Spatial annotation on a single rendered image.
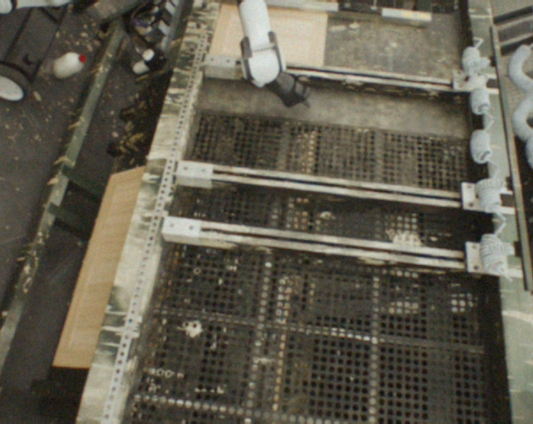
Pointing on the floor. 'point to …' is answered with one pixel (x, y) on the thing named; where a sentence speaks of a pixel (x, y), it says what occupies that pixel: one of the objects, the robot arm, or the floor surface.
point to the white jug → (67, 65)
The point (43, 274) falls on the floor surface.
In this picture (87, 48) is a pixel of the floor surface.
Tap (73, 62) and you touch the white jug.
